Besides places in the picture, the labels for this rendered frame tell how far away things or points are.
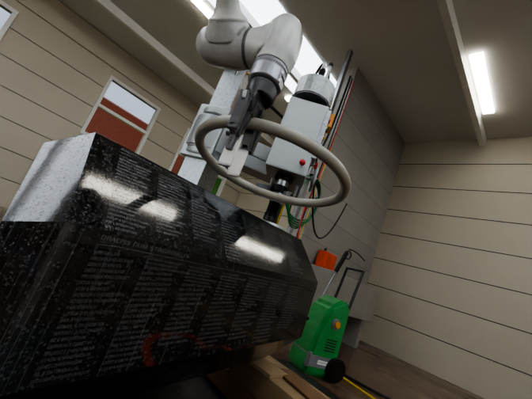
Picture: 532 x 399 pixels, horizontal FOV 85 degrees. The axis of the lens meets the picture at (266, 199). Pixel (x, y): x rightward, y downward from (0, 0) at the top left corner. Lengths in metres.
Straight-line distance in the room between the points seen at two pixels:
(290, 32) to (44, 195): 0.66
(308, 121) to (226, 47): 0.84
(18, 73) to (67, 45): 1.06
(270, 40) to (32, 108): 6.62
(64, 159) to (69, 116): 6.43
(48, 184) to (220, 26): 0.55
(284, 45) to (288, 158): 0.81
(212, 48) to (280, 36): 0.19
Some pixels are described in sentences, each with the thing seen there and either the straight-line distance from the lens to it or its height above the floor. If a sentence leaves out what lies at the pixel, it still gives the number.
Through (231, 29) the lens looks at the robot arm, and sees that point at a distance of 0.85.
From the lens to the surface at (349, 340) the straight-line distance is 4.74.
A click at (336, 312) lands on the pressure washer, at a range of 2.46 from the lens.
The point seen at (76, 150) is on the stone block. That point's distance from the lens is 0.87.
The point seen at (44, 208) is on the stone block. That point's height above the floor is 0.58.
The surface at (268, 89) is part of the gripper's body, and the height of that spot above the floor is 1.00.
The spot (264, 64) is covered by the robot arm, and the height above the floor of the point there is 1.06.
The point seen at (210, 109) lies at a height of 1.50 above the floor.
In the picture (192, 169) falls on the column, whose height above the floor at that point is 1.07.
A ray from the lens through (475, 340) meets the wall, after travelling 5.48.
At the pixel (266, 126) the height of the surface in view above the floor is 0.92.
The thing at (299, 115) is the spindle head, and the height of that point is 1.42.
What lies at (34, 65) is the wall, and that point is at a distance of 7.38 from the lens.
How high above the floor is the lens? 0.62
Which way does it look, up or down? 12 degrees up
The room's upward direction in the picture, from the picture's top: 20 degrees clockwise
